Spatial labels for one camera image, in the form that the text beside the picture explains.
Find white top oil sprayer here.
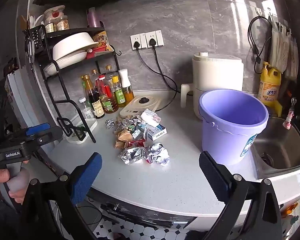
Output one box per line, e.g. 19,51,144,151
118,69,135,103

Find red wrapper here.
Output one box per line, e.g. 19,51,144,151
127,139,149,148

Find grey wrapper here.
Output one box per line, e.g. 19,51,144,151
115,115,143,133

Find silver foil wrapper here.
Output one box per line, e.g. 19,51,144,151
119,146,148,165

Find white plastic tray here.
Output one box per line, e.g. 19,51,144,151
64,118,98,144

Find black dish rack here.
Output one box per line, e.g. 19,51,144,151
24,25,122,144

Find white air fryer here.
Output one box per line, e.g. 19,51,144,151
180,52,244,115

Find black power cable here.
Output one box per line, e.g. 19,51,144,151
133,41,189,97
148,38,178,111

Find white plate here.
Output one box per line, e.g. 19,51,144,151
43,50,87,76

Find brown paper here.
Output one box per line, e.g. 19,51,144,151
114,129,133,150

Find dark soy sauce bottle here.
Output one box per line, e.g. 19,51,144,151
81,74,105,119

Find red label oil bottle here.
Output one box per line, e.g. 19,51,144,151
96,75,119,114

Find steel sink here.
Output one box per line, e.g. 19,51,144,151
250,116,300,179

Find hanging cloth bag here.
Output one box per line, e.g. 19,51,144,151
269,17,292,74

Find green label bottle yellow cap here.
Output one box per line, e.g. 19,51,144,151
112,76,127,105

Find person's left forearm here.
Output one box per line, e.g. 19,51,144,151
0,191,23,240

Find small clear bottle white cap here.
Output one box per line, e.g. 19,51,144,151
79,97,95,119

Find purple plastic bucket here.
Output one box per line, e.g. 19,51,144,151
198,89,269,166

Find yellow sponge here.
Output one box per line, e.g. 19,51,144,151
264,100,283,117

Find pink sink brush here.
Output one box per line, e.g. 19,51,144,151
282,97,297,130

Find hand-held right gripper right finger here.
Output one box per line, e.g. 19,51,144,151
199,151,284,240

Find yellow snack bag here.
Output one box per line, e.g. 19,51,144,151
92,31,110,49

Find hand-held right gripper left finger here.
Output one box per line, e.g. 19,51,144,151
20,152,103,240

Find black utensil holder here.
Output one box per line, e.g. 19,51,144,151
24,25,47,55

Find white plastic bag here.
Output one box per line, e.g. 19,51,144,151
140,109,162,128

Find clear food container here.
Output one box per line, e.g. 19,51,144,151
44,5,65,23

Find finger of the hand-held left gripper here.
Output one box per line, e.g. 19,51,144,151
14,122,51,140
22,126,63,155

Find white printed wrapper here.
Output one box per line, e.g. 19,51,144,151
146,142,170,166

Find black hanging cable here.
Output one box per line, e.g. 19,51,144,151
247,16,273,74

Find white blue medicine box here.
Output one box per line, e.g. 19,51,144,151
143,124,167,142

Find red bowl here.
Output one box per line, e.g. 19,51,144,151
86,46,113,59

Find purple cup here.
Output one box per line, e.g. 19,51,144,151
87,7,100,28

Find large white bowl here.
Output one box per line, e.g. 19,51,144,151
52,32,98,61

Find person's left hand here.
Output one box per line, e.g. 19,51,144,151
0,169,25,204

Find beige induction cooker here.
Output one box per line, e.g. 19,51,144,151
119,94,163,117

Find yellow dish soap bottle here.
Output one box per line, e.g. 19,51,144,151
257,61,282,107

